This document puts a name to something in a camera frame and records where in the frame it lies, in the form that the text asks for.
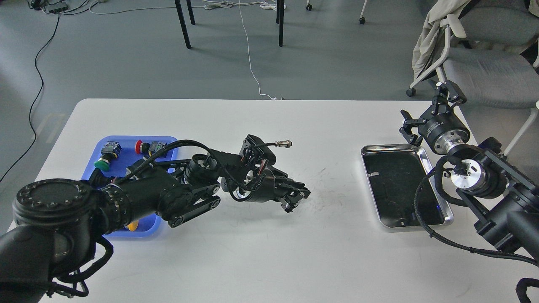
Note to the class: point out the black table leg left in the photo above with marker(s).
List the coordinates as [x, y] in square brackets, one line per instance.
[182, 20]

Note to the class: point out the red push button switch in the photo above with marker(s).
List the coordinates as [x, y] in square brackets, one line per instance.
[149, 149]

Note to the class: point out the black wrist camera image-left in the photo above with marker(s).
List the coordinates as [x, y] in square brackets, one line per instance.
[257, 155]

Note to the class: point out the black robot arm image-left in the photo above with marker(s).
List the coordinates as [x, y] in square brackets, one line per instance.
[59, 238]

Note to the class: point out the black table leg right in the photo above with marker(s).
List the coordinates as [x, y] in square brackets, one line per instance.
[280, 8]

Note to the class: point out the green push button switch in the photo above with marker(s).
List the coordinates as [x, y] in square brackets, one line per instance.
[110, 151]

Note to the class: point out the black table leg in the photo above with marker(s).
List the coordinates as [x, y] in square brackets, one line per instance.
[280, 8]
[182, 20]

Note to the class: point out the grey office chair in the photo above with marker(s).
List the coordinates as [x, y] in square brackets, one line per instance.
[481, 51]

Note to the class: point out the black power strip on floor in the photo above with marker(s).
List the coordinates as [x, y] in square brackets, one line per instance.
[54, 8]

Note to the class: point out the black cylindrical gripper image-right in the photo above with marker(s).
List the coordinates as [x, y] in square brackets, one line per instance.
[442, 130]

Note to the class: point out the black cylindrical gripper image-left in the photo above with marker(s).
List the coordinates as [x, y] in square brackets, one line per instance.
[276, 186]

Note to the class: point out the beige jacket on chair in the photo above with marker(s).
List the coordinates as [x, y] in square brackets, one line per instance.
[431, 27]

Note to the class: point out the silver metal tray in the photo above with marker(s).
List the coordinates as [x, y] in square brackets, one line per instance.
[394, 173]

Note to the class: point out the yellow mushroom push button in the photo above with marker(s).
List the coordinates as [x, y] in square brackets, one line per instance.
[132, 226]

